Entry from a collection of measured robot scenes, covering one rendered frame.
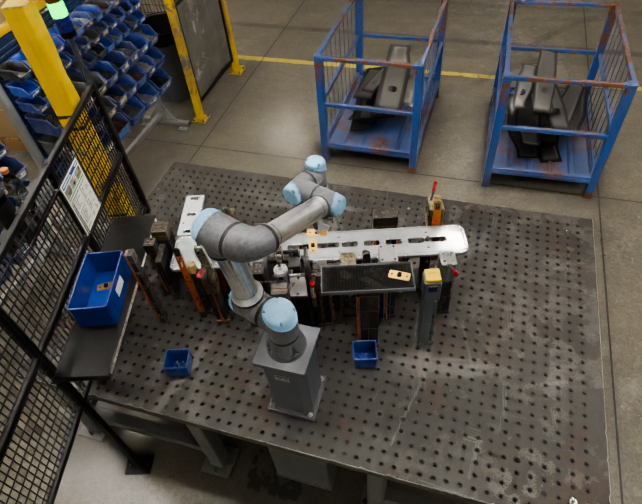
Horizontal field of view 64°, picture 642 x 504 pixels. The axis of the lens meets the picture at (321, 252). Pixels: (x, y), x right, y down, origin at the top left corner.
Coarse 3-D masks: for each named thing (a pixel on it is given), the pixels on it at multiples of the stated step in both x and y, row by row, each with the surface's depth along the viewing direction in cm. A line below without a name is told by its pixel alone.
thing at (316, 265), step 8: (312, 264) 223; (320, 264) 223; (312, 272) 221; (320, 272) 221; (320, 280) 221; (320, 288) 225; (320, 296) 231; (328, 296) 232; (320, 304) 236; (328, 304) 236; (320, 312) 240; (328, 312) 240; (320, 320) 245; (328, 320) 245
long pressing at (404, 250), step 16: (176, 240) 251; (192, 240) 249; (288, 240) 245; (304, 240) 244; (320, 240) 243; (336, 240) 242; (352, 240) 242; (368, 240) 241; (384, 240) 240; (448, 240) 237; (464, 240) 237; (192, 256) 242; (208, 256) 242; (272, 256) 240; (320, 256) 237; (336, 256) 236; (400, 256) 233; (416, 256) 233; (432, 256) 233
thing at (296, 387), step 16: (256, 352) 194; (304, 352) 192; (272, 368) 189; (288, 368) 188; (304, 368) 188; (272, 384) 202; (288, 384) 198; (304, 384) 199; (320, 384) 222; (272, 400) 221; (288, 400) 210; (304, 400) 208; (304, 416) 215
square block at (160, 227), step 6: (156, 222) 251; (162, 222) 251; (168, 222) 251; (156, 228) 248; (162, 228) 248; (168, 228) 251; (156, 234) 248; (162, 234) 248; (168, 234) 250; (156, 240) 251; (162, 240) 251; (168, 240) 251; (174, 240) 259; (168, 246) 254; (174, 246) 259; (180, 276) 272
